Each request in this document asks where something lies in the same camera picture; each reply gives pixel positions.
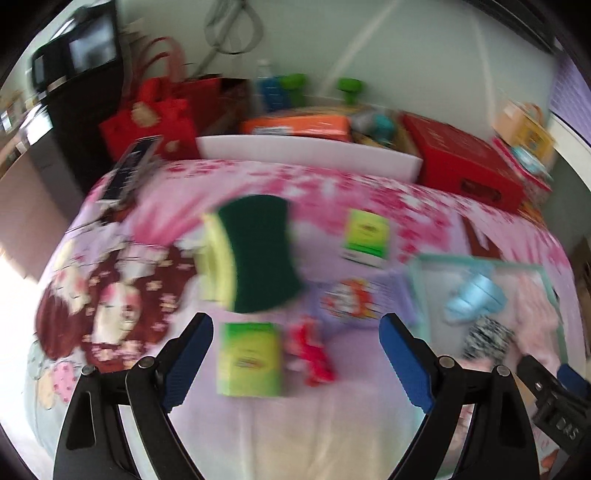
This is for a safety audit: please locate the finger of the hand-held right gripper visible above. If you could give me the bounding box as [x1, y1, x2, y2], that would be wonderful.
[516, 354, 561, 407]
[556, 364, 589, 398]

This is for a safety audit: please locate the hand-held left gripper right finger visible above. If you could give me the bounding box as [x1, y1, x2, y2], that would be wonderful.
[379, 312, 541, 480]

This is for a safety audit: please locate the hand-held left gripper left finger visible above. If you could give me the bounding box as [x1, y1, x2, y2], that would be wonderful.
[53, 312, 214, 480]

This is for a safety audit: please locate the leopard print scrunchie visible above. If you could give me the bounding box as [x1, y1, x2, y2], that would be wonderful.
[462, 316, 515, 363]

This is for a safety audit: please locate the pink fluffy towel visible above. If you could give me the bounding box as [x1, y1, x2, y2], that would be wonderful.
[512, 274, 566, 370]

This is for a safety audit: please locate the small green tissue pack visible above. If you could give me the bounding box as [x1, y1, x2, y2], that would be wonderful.
[217, 322, 286, 398]

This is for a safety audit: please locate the shallow teal-rimmed white tray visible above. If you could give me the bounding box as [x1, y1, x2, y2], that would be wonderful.
[406, 253, 571, 370]

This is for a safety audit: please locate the purple wet wipes pack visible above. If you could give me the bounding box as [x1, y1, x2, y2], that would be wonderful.
[307, 272, 419, 326]

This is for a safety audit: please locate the small red packet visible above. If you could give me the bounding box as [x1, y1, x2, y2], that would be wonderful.
[285, 318, 335, 387]

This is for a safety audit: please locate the green and yellow sponge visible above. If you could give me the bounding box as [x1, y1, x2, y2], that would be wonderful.
[196, 195, 305, 315]

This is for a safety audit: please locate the printed cartoon bedsheet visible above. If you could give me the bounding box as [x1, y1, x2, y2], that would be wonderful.
[21, 159, 573, 480]

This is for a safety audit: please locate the red and white patterned box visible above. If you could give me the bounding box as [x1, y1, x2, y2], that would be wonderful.
[492, 138, 555, 208]

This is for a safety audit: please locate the smartphone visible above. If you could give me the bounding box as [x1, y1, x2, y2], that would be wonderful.
[99, 136, 164, 204]

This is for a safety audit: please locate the light blue wipes pack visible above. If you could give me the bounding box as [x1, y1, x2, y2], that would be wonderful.
[510, 145, 552, 174]

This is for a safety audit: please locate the red cardboard box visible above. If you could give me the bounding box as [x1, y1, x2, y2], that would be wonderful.
[402, 113, 525, 213]

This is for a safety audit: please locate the white shelf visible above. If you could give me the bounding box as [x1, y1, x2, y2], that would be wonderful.
[549, 108, 591, 195]

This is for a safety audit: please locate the white storage box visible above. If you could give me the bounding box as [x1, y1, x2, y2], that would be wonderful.
[196, 134, 423, 183]

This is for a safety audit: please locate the red gift bag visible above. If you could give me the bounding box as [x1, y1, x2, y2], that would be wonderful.
[98, 39, 199, 160]

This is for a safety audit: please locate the black cabinet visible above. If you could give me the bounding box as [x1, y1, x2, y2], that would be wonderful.
[28, 69, 125, 199]

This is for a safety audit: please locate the orange package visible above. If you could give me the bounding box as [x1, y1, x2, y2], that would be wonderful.
[240, 111, 352, 144]

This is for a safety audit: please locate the dark red paper bag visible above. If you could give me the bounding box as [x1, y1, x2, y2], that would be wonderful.
[185, 76, 252, 134]

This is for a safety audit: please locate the green dumbbell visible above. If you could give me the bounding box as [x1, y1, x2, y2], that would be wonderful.
[281, 74, 309, 100]
[337, 78, 363, 104]

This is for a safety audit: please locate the blue water bottle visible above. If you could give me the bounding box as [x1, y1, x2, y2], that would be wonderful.
[255, 59, 284, 114]

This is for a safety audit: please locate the black monitor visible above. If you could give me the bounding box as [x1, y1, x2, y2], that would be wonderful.
[31, 9, 121, 90]

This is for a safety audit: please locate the yellow gift box with handle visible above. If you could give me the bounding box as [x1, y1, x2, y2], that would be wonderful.
[493, 102, 557, 158]

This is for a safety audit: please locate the dark cable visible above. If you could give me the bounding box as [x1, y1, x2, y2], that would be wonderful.
[203, 0, 266, 54]

